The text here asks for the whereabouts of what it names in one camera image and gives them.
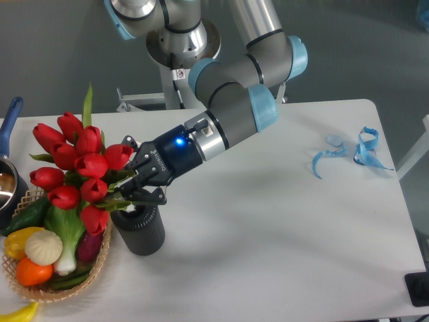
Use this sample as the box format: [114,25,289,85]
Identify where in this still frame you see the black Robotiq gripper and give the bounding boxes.
[113,125,202,205]

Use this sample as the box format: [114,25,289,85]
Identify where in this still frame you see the red tulip bouquet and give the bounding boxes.
[29,89,134,235]

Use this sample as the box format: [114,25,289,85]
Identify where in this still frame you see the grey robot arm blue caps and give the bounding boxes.
[105,1,308,205]

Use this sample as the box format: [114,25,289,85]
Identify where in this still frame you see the dark grey ribbed vase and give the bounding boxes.
[111,205,165,256]

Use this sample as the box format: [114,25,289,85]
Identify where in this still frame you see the green bok choy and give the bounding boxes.
[44,205,85,276]

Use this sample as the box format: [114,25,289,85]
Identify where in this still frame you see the dark green cucumber in basket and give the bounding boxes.
[49,266,92,291]

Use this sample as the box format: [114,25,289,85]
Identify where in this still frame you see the yellow bell pepper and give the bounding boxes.
[4,227,44,260]

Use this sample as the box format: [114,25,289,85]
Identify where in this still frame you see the orange tangerine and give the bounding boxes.
[16,257,54,286]

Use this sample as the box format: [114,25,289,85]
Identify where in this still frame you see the woven wicker basket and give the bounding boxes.
[3,189,112,303]

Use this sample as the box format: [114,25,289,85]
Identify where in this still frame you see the yellow banana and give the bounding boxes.
[0,302,39,322]

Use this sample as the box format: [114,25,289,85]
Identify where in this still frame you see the blue ribbon strip left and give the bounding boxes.
[312,134,348,179]

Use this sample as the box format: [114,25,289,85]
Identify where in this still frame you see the blue ribbon strip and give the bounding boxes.
[353,127,393,170]
[312,134,348,179]

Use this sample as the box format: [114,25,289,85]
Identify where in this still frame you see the blue ribbon strip right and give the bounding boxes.
[353,127,393,170]

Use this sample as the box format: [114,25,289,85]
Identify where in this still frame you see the black device at edge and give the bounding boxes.
[404,272,428,307]

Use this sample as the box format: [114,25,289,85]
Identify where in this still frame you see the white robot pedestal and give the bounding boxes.
[116,18,289,113]

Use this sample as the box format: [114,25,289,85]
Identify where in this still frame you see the blue handled saucepan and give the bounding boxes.
[1,97,28,230]

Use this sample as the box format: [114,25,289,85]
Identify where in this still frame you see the white frame at right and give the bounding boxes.
[396,115,428,180]

